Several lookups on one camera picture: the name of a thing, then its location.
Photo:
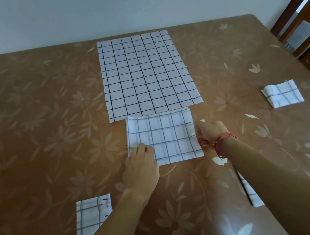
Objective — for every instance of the person's right hand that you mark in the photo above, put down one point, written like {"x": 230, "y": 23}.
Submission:
{"x": 214, "y": 132}

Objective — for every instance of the person's left hand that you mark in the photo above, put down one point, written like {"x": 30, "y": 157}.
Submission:
{"x": 142, "y": 171}

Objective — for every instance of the single grid paper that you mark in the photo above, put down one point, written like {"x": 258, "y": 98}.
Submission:
{"x": 252, "y": 194}
{"x": 169, "y": 137}
{"x": 87, "y": 216}

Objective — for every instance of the person's left forearm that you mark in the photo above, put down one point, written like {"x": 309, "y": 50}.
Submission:
{"x": 110, "y": 232}

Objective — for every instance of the person's right forearm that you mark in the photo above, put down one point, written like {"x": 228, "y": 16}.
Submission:
{"x": 295, "y": 188}

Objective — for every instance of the wooden table with floral cover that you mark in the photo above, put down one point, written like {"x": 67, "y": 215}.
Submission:
{"x": 32, "y": 137}

